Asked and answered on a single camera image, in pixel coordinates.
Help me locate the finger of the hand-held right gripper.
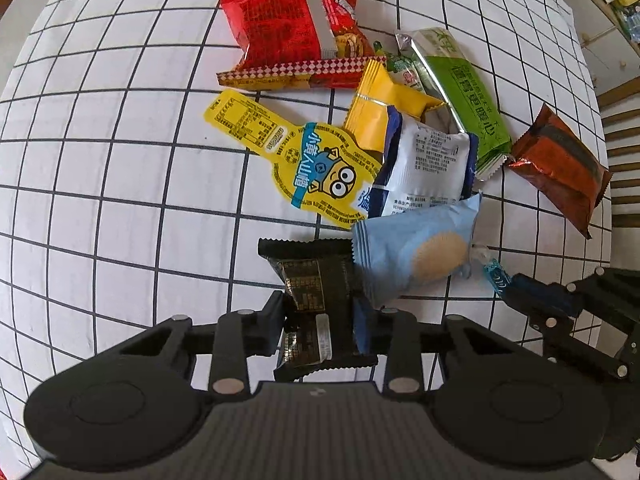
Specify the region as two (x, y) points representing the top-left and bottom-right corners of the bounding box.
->
(530, 311), (640, 386)
(500, 267), (640, 331)

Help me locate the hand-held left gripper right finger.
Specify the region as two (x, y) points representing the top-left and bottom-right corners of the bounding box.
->
(352, 297), (521, 394)

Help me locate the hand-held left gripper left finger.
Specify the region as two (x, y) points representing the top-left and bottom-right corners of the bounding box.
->
(119, 290), (287, 396)

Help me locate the blue candy wrapper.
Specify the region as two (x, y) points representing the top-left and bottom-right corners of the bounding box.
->
(470, 242), (513, 296)

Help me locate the black snack packet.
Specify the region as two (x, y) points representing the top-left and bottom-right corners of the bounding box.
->
(257, 237), (378, 382)

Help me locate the green cracker packet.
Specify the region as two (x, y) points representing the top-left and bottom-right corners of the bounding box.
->
(395, 27), (513, 181)

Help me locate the red snack bag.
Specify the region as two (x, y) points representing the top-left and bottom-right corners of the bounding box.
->
(216, 0), (388, 92)

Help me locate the light blue cookie packet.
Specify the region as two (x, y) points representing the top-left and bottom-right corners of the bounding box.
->
(351, 192), (483, 311)

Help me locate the brown foil snack packet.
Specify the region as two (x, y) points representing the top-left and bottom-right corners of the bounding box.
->
(504, 102), (613, 240)

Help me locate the yellow cartoon snack packet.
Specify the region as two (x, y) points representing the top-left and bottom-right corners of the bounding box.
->
(204, 89), (386, 231)

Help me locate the white and blue snack packet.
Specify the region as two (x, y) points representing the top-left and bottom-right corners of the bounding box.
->
(361, 105), (481, 221)

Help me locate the wooden slatted chair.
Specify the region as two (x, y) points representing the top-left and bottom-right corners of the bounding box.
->
(597, 80), (640, 272)

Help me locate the white checked tablecloth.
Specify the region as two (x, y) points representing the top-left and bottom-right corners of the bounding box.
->
(0, 0), (615, 480)

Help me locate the yellow foil snack packet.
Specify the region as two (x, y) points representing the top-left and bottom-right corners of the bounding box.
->
(344, 58), (446, 153)

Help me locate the white cabinet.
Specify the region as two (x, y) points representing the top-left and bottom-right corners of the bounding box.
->
(545, 0), (640, 92)

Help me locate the small green white packet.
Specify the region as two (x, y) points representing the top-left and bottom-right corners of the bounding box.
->
(372, 40), (426, 93)

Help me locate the clear water bottle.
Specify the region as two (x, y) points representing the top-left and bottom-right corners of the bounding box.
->
(619, 5), (640, 43)

